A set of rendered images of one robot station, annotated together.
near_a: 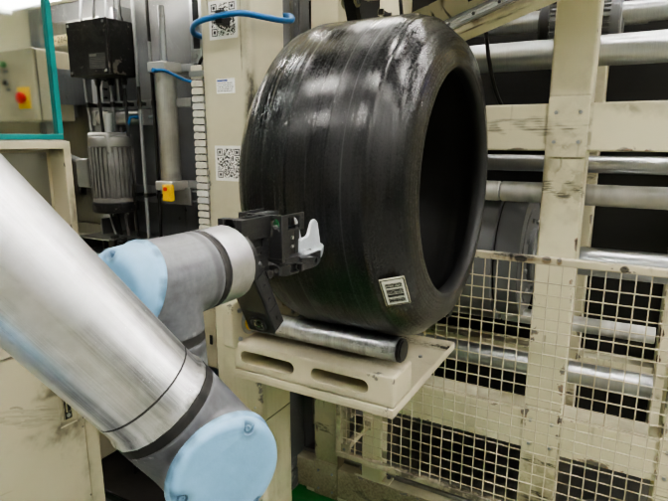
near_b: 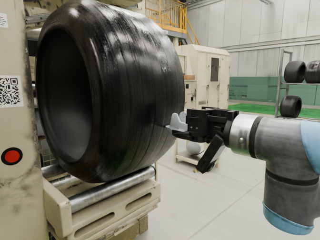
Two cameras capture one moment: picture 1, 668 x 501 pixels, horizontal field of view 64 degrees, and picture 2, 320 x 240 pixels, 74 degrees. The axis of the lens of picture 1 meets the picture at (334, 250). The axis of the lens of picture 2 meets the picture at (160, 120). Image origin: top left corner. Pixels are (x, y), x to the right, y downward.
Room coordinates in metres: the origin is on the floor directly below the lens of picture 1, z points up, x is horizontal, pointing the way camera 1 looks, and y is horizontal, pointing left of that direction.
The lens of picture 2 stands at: (0.67, 0.63, 1.25)
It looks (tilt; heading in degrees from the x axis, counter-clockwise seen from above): 11 degrees down; 284
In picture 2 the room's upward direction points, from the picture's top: straight up
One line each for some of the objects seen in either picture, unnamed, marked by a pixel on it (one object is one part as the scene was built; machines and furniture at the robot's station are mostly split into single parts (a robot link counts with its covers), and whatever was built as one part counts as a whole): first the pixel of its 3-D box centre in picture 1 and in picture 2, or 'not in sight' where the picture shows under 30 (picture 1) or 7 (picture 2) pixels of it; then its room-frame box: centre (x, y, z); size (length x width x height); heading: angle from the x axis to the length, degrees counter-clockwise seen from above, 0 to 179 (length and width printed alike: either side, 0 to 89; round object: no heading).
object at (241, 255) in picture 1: (214, 264); (245, 135); (0.60, 0.14, 1.13); 0.10 x 0.05 x 0.09; 60
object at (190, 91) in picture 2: not in sight; (177, 104); (1.60, -4.82, 0.62); 0.91 x 0.58 x 1.25; 58
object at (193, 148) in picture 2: not in sight; (196, 138); (0.90, -2.44, 0.40); 0.60 x 0.35 x 0.80; 148
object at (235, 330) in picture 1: (283, 300); (40, 191); (1.19, 0.12, 0.90); 0.40 x 0.03 x 0.10; 151
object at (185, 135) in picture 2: not in sight; (186, 134); (0.74, 0.09, 1.11); 0.09 x 0.05 x 0.02; 150
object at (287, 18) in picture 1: (243, 22); not in sight; (1.21, 0.19, 1.52); 0.19 x 0.19 x 0.06; 61
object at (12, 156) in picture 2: not in sight; (11, 155); (1.16, 0.22, 1.06); 0.03 x 0.02 x 0.03; 61
